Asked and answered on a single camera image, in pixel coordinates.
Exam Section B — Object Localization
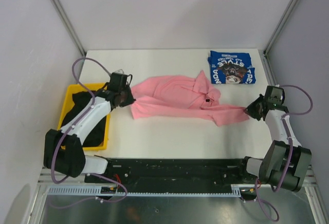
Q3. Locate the pink t-shirt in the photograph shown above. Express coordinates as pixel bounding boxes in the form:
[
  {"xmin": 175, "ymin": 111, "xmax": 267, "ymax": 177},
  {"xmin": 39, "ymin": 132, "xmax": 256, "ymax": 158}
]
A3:
[{"xmin": 131, "ymin": 71, "xmax": 249, "ymax": 127}]

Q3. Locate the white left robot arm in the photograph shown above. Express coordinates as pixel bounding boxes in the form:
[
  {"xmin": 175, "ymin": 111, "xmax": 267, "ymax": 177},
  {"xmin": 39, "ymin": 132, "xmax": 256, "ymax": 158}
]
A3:
[{"xmin": 44, "ymin": 72, "xmax": 135, "ymax": 184}]

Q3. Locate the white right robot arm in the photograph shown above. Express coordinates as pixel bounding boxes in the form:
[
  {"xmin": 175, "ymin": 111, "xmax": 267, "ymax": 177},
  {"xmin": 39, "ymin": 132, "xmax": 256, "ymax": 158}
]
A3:
[{"xmin": 237, "ymin": 85, "xmax": 312, "ymax": 192}]

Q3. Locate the yellow plastic bin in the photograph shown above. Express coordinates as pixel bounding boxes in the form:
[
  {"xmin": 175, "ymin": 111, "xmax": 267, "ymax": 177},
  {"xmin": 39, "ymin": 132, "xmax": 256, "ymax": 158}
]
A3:
[{"xmin": 57, "ymin": 84, "xmax": 111, "ymax": 151}]

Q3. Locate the black t-shirt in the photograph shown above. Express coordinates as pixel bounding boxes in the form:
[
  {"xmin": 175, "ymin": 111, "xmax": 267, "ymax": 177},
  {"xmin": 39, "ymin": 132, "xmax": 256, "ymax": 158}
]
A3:
[{"xmin": 58, "ymin": 91, "xmax": 107, "ymax": 150}]

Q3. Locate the folded blue printed t-shirt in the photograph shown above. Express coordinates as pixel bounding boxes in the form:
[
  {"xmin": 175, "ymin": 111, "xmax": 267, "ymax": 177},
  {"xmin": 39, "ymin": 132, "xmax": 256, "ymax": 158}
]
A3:
[{"xmin": 208, "ymin": 50, "xmax": 256, "ymax": 84}]

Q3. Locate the aluminium side rail right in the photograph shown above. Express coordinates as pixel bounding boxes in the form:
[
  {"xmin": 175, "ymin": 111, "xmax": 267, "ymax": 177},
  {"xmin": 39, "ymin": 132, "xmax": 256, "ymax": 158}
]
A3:
[{"xmin": 261, "ymin": 51, "xmax": 298, "ymax": 158}]

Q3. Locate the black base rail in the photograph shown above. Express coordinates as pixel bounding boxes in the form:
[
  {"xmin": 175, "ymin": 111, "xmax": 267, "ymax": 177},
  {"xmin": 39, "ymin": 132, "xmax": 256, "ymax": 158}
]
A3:
[{"xmin": 84, "ymin": 158, "xmax": 255, "ymax": 188}]

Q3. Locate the white slotted cable duct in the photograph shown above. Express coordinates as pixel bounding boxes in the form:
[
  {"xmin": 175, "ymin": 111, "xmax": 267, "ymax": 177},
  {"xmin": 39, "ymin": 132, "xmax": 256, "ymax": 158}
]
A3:
[{"xmin": 47, "ymin": 184, "xmax": 254, "ymax": 197}]

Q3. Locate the aluminium frame post right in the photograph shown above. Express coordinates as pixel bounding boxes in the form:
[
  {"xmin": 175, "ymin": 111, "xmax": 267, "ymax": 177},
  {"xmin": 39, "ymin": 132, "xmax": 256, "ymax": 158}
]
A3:
[{"xmin": 263, "ymin": 0, "xmax": 301, "ymax": 55}]

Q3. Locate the aluminium frame post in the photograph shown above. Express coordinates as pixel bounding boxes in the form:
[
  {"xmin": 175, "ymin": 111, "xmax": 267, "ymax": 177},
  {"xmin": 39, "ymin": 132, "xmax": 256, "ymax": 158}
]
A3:
[
  {"xmin": 50, "ymin": 0, "xmax": 86, "ymax": 56},
  {"xmin": 263, "ymin": 0, "xmax": 301, "ymax": 55}
]

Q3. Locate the aluminium frame post left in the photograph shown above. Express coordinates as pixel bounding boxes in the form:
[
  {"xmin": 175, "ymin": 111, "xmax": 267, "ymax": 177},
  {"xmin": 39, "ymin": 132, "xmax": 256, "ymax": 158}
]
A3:
[{"xmin": 50, "ymin": 0, "xmax": 86, "ymax": 56}]

